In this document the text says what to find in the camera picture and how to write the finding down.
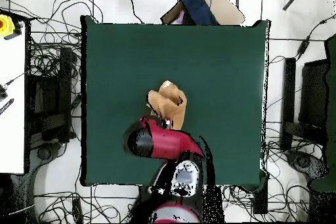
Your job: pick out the orange terry towel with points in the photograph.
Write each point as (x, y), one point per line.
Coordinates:
(170, 103)

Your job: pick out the dark green table cloth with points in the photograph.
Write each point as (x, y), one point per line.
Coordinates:
(126, 63)

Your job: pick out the black stand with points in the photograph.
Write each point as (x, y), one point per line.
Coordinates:
(65, 90)
(288, 90)

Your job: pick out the dark blue cloth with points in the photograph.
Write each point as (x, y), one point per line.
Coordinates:
(197, 6)

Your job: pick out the brown cardboard box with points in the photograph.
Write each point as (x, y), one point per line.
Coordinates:
(223, 8)

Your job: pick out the dark round caster base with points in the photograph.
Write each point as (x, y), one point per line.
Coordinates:
(304, 162)
(44, 153)

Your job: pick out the white desk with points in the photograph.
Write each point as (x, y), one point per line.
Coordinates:
(11, 129)

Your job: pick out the black ribbed strip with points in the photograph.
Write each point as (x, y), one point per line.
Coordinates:
(6, 106)

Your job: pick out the green draped cloth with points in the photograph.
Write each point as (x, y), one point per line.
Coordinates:
(331, 119)

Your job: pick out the yellow emergency stop button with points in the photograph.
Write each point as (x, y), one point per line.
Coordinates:
(5, 25)

